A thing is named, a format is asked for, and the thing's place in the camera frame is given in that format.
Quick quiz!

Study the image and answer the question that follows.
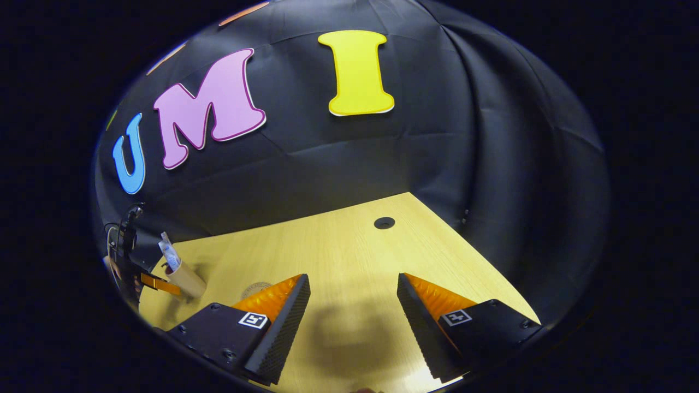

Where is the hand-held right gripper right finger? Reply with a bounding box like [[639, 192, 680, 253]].
[[396, 273, 543, 384]]

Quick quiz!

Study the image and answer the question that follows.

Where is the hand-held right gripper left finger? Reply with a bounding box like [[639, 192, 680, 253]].
[[165, 273, 312, 386]]

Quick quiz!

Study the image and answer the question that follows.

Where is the beige cup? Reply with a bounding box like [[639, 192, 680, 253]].
[[162, 259, 208, 301]]

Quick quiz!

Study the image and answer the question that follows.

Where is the white toothpaste tube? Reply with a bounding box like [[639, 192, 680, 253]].
[[158, 231, 182, 272]]

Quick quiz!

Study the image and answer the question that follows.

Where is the round wooden coaster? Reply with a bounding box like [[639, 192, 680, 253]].
[[240, 281, 274, 300]]

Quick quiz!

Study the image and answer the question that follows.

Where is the wooden desktop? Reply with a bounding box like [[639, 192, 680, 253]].
[[138, 191, 541, 393]]

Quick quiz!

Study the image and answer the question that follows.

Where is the black backdrop cloth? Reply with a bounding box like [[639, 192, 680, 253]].
[[93, 0, 611, 328]]

